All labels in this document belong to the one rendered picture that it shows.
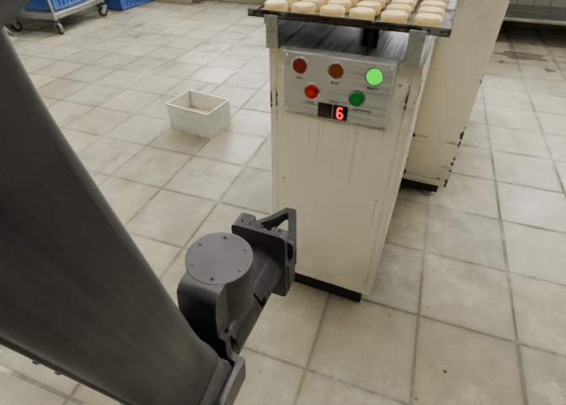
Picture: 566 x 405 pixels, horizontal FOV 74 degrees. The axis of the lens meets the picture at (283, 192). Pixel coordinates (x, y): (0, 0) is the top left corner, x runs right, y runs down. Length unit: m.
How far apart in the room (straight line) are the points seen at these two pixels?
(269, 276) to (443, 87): 1.28
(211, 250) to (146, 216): 1.42
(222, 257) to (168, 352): 0.11
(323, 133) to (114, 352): 0.80
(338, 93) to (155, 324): 0.71
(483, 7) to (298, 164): 0.83
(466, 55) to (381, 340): 1.02
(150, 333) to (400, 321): 1.20
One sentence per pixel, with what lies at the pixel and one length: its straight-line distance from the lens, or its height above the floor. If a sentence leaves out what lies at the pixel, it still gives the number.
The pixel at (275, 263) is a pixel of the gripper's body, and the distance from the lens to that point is 0.42.
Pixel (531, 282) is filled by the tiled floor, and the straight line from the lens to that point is 1.66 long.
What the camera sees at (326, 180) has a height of 0.50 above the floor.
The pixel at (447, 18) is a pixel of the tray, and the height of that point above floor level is 0.90.
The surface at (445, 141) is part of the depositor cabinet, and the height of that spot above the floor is 0.31.
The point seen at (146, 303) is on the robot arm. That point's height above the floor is 0.95.
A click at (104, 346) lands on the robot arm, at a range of 0.18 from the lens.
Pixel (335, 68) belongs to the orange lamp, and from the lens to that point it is 0.82.
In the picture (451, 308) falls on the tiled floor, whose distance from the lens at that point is 1.45.
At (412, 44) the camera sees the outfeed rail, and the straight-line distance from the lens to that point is 0.79.
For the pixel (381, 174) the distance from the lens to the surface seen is 0.95.
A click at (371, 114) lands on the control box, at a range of 0.85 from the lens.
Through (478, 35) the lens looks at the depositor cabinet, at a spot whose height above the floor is 0.72.
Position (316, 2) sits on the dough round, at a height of 0.92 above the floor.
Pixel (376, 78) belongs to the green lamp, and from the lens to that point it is 0.81.
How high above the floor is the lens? 1.10
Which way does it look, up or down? 39 degrees down
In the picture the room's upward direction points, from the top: straight up
